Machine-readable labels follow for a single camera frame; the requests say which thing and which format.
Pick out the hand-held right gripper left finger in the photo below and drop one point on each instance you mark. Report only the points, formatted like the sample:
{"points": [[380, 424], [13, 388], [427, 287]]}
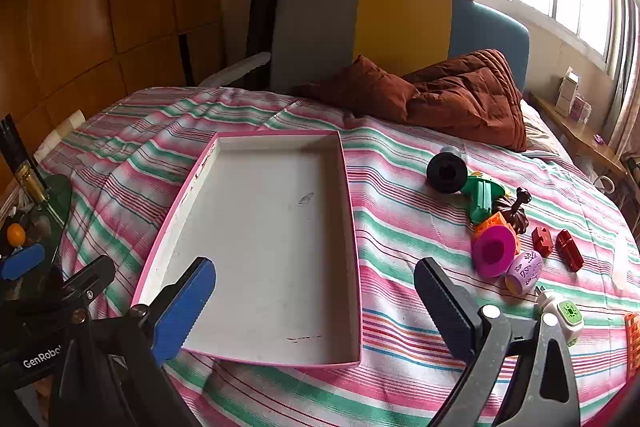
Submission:
{"points": [[182, 307]]}

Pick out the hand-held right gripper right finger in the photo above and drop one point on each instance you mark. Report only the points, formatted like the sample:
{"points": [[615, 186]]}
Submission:
{"points": [[445, 302]]}

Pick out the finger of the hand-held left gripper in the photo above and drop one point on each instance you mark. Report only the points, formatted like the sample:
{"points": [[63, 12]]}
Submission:
{"points": [[92, 274], [22, 262]]}

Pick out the magenta plastic cup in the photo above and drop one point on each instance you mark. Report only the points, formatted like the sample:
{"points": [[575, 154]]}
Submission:
{"points": [[492, 249]]}

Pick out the small orange plastic toy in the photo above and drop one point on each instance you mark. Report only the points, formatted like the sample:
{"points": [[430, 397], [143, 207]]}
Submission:
{"points": [[495, 223]]}

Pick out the green plastic flanged part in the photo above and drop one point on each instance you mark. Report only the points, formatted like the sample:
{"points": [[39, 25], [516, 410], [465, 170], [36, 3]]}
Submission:
{"points": [[477, 199]]}

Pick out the pink cardboard box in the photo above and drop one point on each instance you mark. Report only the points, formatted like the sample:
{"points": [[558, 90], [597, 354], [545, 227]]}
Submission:
{"points": [[260, 232]]}

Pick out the brown pumpkin ornament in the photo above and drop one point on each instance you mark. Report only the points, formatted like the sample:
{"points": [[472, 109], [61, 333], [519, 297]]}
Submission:
{"points": [[517, 219]]}

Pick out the red puzzle block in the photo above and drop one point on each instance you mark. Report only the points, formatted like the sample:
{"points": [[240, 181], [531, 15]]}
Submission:
{"points": [[542, 241]]}

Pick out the white green plug-in device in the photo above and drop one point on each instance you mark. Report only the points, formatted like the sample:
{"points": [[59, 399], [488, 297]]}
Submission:
{"points": [[567, 312]]}

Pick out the black funnel-shaped filter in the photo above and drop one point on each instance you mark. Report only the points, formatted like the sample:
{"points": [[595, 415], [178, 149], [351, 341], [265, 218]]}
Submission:
{"points": [[445, 174]]}

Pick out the red translucent plastic piece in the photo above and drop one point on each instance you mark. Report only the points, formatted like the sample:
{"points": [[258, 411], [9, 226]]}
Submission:
{"points": [[570, 251]]}

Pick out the orange fruit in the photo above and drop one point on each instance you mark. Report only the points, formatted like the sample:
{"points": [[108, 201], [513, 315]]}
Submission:
{"points": [[16, 234]]}

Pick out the dark bottle gold neck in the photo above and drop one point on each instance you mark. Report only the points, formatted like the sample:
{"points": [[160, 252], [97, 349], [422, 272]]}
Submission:
{"points": [[30, 184]]}

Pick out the striped bed sheet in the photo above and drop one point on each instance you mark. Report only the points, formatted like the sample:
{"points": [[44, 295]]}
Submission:
{"points": [[390, 207]]}

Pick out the translucent white stick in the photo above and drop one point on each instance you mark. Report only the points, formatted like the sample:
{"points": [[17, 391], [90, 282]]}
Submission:
{"points": [[620, 259]]}

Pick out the orange plastic grid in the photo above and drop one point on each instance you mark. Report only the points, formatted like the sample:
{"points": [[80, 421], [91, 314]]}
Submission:
{"points": [[633, 342]]}

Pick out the beige pillow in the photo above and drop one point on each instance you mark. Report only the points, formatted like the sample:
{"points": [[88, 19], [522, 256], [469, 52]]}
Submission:
{"points": [[540, 134]]}

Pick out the brown quilt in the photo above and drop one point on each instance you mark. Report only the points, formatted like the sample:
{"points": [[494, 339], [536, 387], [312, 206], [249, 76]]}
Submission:
{"points": [[470, 102]]}

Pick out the wooden bedside shelf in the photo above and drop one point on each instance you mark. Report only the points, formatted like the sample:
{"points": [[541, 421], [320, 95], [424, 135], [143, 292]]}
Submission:
{"points": [[580, 137]]}

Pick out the small purple object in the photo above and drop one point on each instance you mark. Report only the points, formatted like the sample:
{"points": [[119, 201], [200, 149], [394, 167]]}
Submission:
{"points": [[598, 139]]}

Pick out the brown pillow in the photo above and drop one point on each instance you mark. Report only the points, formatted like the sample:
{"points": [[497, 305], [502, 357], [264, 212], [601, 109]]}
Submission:
{"points": [[370, 87]]}

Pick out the small pink carton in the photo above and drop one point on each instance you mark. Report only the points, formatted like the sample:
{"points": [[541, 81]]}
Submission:
{"points": [[580, 109]]}

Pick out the white carton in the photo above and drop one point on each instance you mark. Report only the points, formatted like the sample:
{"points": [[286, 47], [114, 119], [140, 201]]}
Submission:
{"points": [[567, 94]]}

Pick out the white chair armrest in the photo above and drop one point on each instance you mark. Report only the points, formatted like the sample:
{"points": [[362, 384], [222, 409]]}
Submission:
{"points": [[240, 67]]}

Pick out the wooden wardrobe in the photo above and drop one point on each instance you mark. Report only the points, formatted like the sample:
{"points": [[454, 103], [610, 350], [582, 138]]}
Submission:
{"points": [[100, 7]]}

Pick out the grey yellow blue headboard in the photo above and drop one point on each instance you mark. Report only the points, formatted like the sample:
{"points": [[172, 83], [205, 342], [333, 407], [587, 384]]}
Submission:
{"points": [[400, 22]]}

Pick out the pink patterned curtain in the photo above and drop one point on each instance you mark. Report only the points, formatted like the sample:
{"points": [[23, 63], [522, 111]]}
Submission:
{"points": [[625, 82]]}

